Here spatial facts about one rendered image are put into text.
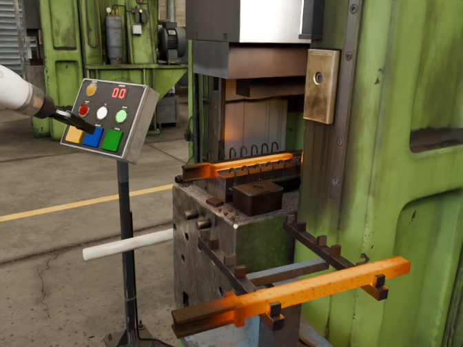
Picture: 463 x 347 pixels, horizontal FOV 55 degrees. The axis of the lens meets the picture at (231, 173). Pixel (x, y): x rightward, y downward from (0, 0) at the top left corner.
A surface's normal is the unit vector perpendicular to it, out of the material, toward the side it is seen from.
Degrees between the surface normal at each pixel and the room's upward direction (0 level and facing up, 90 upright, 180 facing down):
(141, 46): 79
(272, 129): 90
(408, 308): 90
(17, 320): 0
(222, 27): 90
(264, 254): 90
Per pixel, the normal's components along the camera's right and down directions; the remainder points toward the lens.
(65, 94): 0.47, 0.28
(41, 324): 0.03, -0.95
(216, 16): -0.84, 0.14
